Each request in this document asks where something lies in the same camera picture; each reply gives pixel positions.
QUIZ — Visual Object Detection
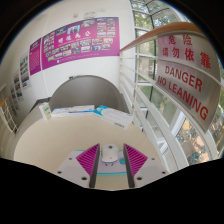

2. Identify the white stair railing wooden handrail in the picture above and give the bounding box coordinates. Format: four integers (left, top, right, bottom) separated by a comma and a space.
0, 98, 19, 134

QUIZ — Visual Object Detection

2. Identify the white wall-mounted device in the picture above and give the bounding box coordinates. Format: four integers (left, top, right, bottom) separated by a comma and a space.
84, 11, 97, 19

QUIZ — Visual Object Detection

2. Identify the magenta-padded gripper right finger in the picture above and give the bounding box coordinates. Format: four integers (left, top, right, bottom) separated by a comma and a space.
122, 143, 170, 189

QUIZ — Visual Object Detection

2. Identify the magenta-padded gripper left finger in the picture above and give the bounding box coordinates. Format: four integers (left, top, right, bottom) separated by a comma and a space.
54, 143, 101, 189

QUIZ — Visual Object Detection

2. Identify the white photo poster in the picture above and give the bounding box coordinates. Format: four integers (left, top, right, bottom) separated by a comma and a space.
19, 53, 31, 90
12, 69, 25, 102
7, 83, 16, 112

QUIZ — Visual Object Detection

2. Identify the white railing with wooden handrail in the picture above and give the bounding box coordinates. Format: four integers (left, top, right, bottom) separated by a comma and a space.
118, 21, 224, 174

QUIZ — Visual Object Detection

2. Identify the narrow magenta poster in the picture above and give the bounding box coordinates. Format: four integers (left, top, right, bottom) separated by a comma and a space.
28, 37, 43, 77

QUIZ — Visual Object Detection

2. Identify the flat white and teal box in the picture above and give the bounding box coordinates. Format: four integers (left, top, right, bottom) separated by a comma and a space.
92, 104, 134, 131

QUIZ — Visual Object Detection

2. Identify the white-framed glass window wall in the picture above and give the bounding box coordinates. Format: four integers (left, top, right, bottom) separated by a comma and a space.
129, 0, 224, 162

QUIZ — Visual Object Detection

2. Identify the white charger block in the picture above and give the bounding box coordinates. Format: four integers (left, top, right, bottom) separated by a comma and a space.
100, 143, 120, 165

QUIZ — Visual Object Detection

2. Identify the silver red-lettered warning sign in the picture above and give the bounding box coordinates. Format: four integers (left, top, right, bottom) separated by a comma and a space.
155, 33, 222, 133

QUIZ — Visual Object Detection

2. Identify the large magenta photo poster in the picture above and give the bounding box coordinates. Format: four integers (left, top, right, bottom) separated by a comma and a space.
40, 16, 121, 71

